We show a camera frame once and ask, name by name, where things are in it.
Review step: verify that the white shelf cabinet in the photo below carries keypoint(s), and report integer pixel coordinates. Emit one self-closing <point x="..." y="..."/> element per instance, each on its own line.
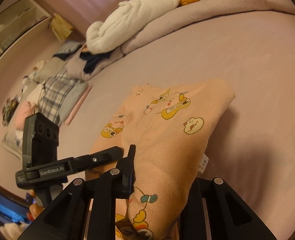
<point x="21" y="20"/>

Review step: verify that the plaid pillow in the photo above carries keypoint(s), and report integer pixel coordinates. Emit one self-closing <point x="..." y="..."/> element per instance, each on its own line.
<point x="55" y="90"/>

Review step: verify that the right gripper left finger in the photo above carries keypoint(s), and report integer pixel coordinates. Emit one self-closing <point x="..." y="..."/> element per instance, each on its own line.
<point x="86" y="209"/>

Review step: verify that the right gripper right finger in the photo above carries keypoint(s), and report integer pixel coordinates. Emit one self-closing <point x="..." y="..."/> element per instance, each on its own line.
<point x="215" y="211"/>

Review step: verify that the peach duck print garment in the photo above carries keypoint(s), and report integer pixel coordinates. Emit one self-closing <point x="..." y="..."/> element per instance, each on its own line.
<point x="170" y="128"/>

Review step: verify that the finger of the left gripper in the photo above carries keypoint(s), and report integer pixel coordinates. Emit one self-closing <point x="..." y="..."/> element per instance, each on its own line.
<point x="87" y="162"/>

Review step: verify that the yellow woven basket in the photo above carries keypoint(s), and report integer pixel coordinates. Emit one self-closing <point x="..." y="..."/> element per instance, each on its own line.
<point x="60" y="27"/>

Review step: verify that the lilac duvet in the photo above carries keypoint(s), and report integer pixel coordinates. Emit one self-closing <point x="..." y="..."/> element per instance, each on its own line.
<point x="173" y="21"/>

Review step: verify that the black garment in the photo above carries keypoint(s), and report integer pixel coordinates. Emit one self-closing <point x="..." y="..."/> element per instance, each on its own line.
<point x="92" y="60"/>

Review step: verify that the grey folded cloth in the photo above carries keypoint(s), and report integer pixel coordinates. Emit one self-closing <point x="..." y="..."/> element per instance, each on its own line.
<point x="80" y="89"/>

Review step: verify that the left hand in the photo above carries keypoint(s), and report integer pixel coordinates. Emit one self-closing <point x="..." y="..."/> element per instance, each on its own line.
<point x="34" y="208"/>

